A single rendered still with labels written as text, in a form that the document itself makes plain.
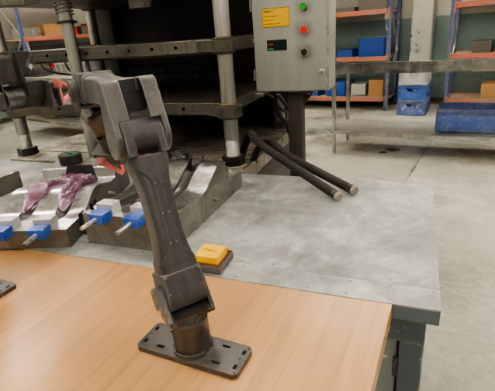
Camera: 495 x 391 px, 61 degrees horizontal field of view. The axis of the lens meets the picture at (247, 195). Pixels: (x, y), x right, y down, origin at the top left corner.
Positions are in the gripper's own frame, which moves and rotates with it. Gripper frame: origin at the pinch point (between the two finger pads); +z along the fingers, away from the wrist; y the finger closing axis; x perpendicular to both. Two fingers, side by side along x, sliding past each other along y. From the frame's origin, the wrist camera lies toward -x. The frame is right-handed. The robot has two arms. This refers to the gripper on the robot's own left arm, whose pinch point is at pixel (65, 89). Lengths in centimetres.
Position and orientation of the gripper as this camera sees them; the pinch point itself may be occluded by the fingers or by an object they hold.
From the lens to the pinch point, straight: 130.3
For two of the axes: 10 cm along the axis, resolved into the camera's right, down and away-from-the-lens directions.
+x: 0.6, 9.4, 3.4
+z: 4.2, -3.4, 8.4
